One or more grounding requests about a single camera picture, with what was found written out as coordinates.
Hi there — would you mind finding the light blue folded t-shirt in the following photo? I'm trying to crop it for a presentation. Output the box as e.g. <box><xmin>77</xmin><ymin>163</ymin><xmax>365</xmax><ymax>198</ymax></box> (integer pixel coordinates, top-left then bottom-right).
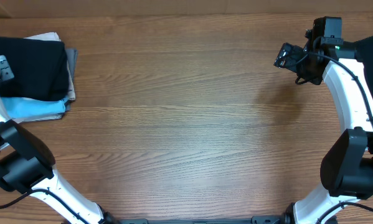
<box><xmin>1</xmin><ymin>97</ymin><xmax>69</xmax><ymax>122</ymax></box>

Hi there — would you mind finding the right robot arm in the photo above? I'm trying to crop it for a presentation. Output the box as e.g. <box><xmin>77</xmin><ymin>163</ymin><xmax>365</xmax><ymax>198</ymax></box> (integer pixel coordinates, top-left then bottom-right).
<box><xmin>252</xmin><ymin>16</ymin><xmax>373</xmax><ymax>223</ymax></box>

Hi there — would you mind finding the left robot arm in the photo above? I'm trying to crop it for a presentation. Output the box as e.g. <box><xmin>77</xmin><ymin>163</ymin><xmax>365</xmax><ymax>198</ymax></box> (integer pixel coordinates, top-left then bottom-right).
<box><xmin>0</xmin><ymin>37</ymin><xmax>116</xmax><ymax>223</ymax></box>

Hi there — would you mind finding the black t-shirt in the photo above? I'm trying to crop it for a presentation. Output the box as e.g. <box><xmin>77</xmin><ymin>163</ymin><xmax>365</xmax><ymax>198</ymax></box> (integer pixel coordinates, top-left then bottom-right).
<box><xmin>0</xmin><ymin>37</ymin><xmax>69</xmax><ymax>101</ymax></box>

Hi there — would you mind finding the beige folded t-shirt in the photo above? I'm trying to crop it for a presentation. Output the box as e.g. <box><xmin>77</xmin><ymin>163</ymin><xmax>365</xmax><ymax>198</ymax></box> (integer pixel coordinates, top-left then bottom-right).
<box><xmin>4</xmin><ymin>48</ymin><xmax>78</xmax><ymax>123</ymax></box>

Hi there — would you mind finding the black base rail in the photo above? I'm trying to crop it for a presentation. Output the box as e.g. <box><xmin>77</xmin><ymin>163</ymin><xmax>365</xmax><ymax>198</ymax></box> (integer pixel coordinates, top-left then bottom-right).
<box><xmin>118</xmin><ymin>215</ymin><xmax>284</xmax><ymax>224</ymax></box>

